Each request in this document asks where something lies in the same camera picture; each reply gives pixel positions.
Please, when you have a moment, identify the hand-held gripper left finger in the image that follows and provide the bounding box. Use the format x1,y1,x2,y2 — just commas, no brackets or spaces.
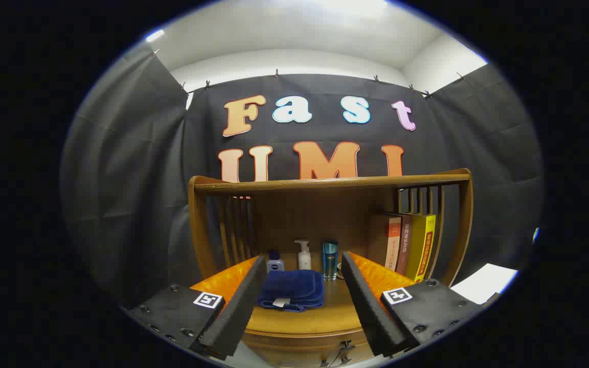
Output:
125,255,268,361

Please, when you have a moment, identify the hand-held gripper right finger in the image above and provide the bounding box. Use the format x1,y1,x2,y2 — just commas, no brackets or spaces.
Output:
341,250,482,358

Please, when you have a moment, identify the black drawer knob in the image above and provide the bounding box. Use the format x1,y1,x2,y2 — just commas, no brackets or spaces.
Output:
333,340,356,364

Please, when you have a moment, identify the wooden drawer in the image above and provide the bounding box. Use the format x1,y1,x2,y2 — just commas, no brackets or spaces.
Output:
243,330,377,366

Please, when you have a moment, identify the wooden countertop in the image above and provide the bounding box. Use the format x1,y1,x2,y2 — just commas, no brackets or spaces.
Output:
243,251,372,335

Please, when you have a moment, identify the wooden cabinet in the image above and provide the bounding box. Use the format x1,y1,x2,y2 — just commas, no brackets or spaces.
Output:
188,169,474,366

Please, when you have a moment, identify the folded blue towel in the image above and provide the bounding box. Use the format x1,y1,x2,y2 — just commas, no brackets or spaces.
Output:
258,269,325,312

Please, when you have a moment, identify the blue glass bottle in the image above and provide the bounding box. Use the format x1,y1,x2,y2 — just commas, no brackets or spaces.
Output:
323,241,339,281

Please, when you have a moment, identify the beige orange book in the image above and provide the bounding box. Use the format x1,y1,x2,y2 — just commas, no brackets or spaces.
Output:
371,214,402,271

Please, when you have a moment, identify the brown book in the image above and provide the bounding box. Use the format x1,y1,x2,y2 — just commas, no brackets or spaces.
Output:
396,215,414,277

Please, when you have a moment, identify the yellow book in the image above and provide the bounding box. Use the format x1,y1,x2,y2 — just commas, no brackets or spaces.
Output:
405,214,436,283

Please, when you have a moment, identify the white pump bottle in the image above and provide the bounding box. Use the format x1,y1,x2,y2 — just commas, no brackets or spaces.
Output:
294,239,313,270

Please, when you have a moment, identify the white box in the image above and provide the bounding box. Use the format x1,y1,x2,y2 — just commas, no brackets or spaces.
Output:
450,263,519,306

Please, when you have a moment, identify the black backdrop cloth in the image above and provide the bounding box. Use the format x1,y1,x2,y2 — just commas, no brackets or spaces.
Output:
60,43,545,307

